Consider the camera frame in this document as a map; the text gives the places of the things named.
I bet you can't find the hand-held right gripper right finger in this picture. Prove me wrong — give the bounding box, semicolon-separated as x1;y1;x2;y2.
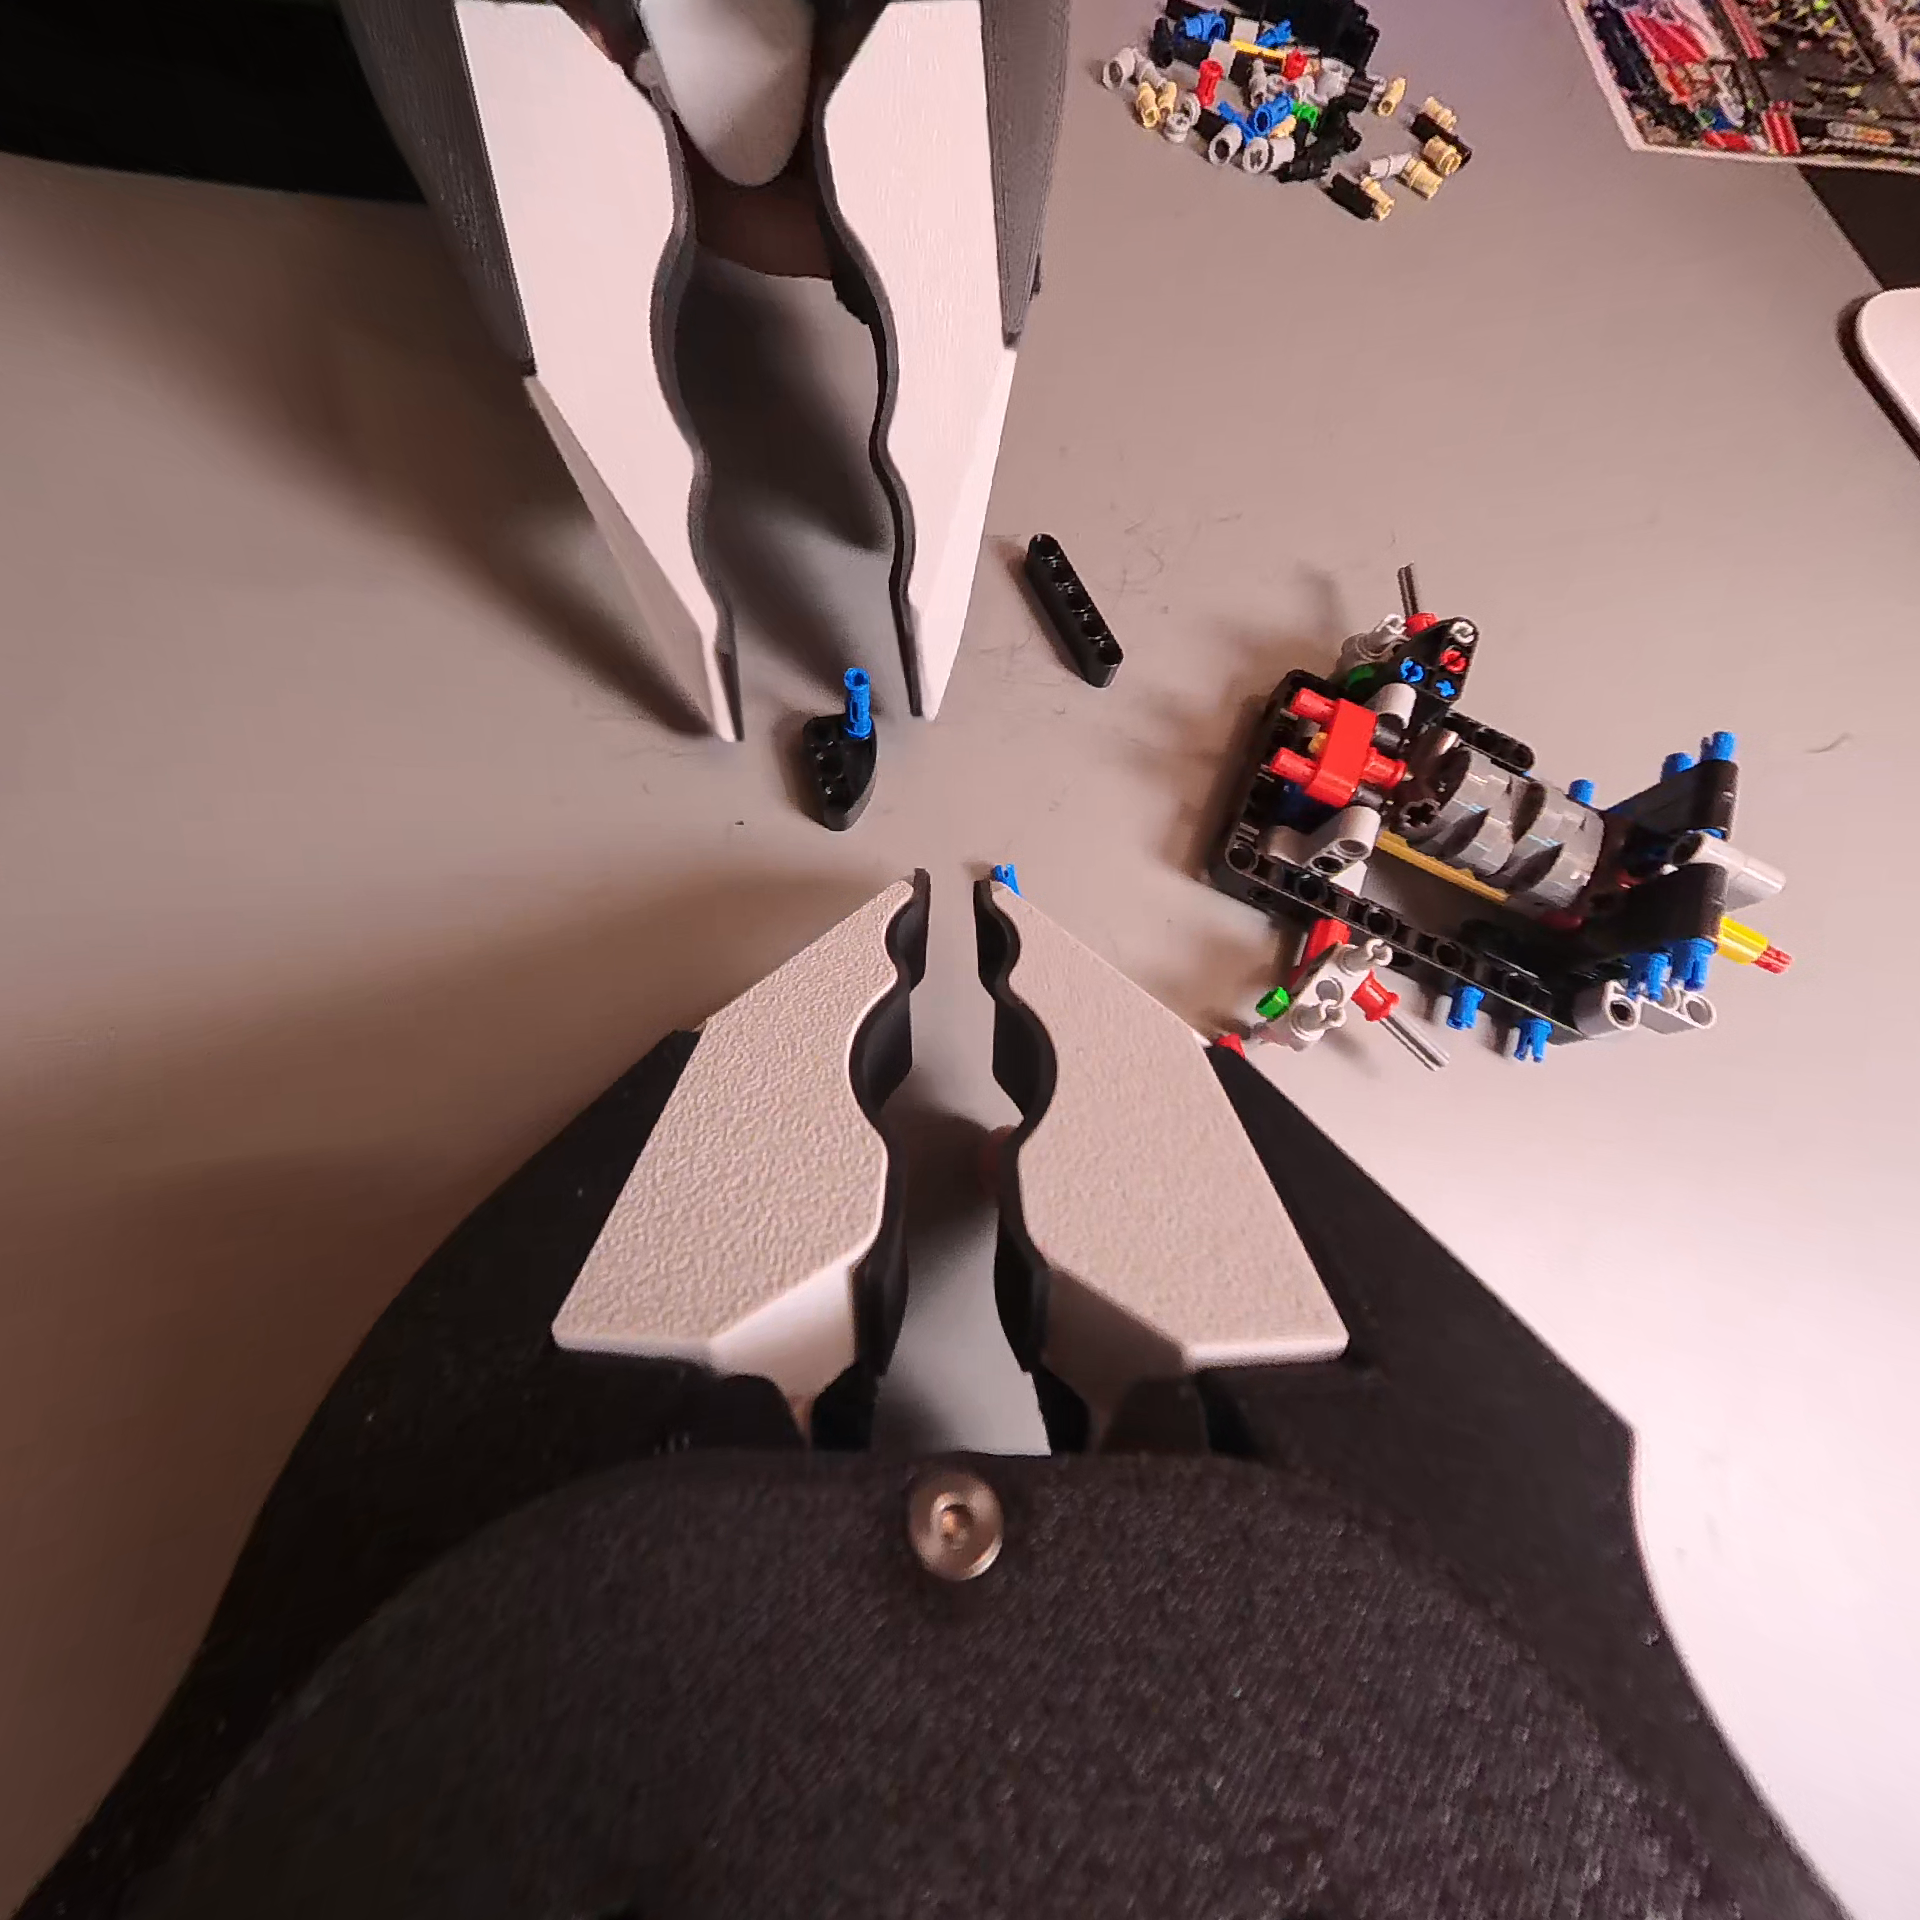
973;880;1349;1428

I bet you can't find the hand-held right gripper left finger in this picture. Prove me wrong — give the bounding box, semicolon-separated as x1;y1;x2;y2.
551;875;932;1428

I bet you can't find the grey lego connector assembly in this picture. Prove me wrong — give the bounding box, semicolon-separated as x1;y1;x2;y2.
1213;930;1453;1074

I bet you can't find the pile of small lego pieces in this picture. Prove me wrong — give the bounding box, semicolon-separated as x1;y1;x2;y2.
1102;0;1476;224

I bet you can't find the instruction booklet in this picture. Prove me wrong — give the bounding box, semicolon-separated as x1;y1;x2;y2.
1560;0;1920;162

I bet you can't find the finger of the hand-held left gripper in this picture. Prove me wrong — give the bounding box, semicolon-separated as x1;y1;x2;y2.
453;0;746;747
815;0;1023;725

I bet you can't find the black lego beam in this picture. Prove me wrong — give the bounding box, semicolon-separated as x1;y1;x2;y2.
1025;532;1125;691

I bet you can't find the black triangular lego piece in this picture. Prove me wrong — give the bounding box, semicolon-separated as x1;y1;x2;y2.
797;704;888;833

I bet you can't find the lego car chassis assembly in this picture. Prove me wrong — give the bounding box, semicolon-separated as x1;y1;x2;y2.
1205;563;1796;1071

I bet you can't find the person's left hand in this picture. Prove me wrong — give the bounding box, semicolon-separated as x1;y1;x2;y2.
692;156;835;289

